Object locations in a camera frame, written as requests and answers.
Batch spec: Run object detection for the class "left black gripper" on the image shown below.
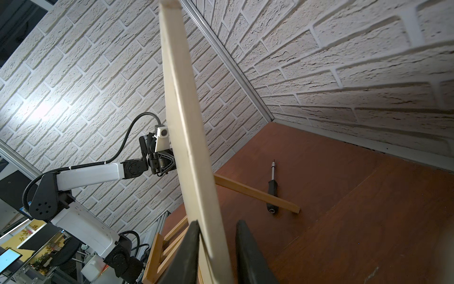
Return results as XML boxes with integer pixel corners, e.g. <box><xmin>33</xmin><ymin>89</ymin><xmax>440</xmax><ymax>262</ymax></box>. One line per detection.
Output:
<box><xmin>148</xmin><ymin>149</ymin><xmax>176</xmax><ymax>176</ymax></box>

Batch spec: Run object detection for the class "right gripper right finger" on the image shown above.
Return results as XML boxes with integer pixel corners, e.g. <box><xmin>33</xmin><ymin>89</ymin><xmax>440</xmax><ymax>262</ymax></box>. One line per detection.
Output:
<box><xmin>235</xmin><ymin>220</ymin><xmax>279</xmax><ymax>284</ymax></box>

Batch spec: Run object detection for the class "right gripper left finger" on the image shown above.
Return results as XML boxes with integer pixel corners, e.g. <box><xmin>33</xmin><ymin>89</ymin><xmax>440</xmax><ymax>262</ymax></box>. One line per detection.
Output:
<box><xmin>158</xmin><ymin>220</ymin><xmax>201</xmax><ymax>284</ymax></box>

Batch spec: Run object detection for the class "plywood board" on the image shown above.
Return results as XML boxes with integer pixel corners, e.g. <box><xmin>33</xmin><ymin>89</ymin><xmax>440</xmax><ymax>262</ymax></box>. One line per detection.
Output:
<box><xmin>159</xmin><ymin>1</ymin><xmax>234</xmax><ymax>284</ymax></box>

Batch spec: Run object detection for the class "rear wooden easel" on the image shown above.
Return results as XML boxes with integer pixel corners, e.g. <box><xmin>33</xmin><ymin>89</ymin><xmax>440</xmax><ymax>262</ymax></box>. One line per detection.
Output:
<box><xmin>141</xmin><ymin>173</ymin><xmax>301</xmax><ymax>284</ymax></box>

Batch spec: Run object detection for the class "black screwdriver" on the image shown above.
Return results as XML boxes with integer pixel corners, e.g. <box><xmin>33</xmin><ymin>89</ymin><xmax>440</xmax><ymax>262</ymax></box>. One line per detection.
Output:
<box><xmin>267</xmin><ymin>161</ymin><xmax>279</xmax><ymax>214</ymax></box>

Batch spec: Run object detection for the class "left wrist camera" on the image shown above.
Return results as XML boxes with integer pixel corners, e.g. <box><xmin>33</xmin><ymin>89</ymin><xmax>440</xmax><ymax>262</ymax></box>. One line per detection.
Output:
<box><xmin>155</xmin><ymin>124</ymin><xmax>170</xmax><ymax>152</ymax></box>

